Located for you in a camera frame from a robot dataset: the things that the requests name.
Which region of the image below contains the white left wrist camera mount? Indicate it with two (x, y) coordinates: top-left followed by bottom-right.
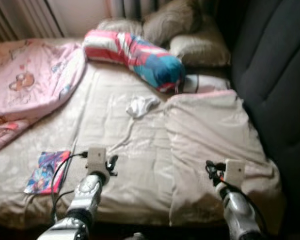
(86, 147), (107, 174)

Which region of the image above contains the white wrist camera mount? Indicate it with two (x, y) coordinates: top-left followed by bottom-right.
(86, 147), (107, 174)
(224, 159), (246, 187)

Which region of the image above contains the white pillow with dark stripe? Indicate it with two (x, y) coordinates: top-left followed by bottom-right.
(181, 74), (232, 95)

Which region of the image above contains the colourful comic book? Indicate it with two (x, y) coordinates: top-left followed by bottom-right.
(23, 149), (72, 195)

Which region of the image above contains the white pleated curtain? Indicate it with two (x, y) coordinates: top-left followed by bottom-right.
(0, 0), (66, 42)

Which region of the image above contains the grey curtain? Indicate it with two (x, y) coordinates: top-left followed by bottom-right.
(107, 0), (158, 22)

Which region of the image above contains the folded beige duvet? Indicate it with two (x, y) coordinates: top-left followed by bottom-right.
(163, 89), (285, 235)

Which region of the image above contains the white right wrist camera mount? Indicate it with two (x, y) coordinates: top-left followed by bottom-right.
(224, 159), (246, 187)

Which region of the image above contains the white sock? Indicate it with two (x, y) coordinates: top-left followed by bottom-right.
(125, 95), (162, 120)

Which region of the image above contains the silver robot left leg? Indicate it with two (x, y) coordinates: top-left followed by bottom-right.
(124, 232), (147, 240)

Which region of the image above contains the striped pink blue bolster pillow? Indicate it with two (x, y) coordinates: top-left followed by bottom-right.
(82, 29), (187, 94)

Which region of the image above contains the pink cartoon bear blanket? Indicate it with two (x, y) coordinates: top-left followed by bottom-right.
(0, 39), (87, 157)

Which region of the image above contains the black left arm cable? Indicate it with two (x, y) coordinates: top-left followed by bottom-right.
(50, 151), (89, 223)

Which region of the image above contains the black upholstered chair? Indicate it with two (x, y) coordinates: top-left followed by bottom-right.
(229, 0), (300, 236)

